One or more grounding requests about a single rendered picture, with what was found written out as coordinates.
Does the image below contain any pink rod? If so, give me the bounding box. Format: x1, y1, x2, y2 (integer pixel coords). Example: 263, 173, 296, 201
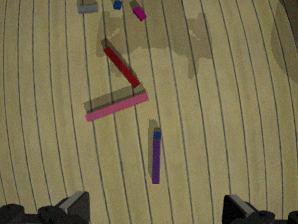
85, 93, 148, 122

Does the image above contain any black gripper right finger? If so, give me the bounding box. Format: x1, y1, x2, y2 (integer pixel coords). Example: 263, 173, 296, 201
222, 194, 298, 224

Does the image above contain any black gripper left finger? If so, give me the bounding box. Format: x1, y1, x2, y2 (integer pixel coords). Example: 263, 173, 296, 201
0, 191, 90, 224

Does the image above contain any purple rod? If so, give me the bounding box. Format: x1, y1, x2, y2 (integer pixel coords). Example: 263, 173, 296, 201
152, 140, 160, 184

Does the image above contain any short magenta rod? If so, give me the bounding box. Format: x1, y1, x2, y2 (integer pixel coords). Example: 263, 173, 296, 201
133, 6, 147, 21

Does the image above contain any dark red rod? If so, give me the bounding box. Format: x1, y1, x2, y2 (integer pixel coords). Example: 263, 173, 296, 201
103, 46, 140, 88

